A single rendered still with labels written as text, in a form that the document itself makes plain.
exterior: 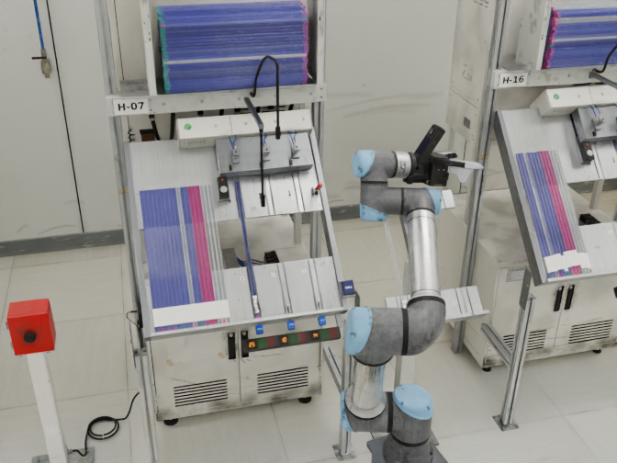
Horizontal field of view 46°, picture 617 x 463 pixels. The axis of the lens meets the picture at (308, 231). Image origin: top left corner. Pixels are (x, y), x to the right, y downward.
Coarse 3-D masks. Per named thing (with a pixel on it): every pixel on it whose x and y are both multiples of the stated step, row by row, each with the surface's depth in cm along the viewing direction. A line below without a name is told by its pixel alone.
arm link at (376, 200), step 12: (360, 192) 199; (372, 192) 196; (384, 192) 197; (396, 192) 197; (360, 204) 198; (372, 204) 196; (384, 204) 196; (396, 204) 196; (360, 216) 200; (372, 216) 196; (384, 216) 198
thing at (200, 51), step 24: (168, 24) 238; (192, 24) 240; (216, 24) 242; (240, 24) 244; (264, 24) 246; (288, 24) 248; (168, 48) 242; (192, 48) 244; (216, 48) 246; (240, 48) 248; (264, 48) 250; (288, 48) 252; (168, 72) 245; (192, 72) 247; (216, 72) 249; (240, 72) 251; (264, 72) 254; (288, 72) 256
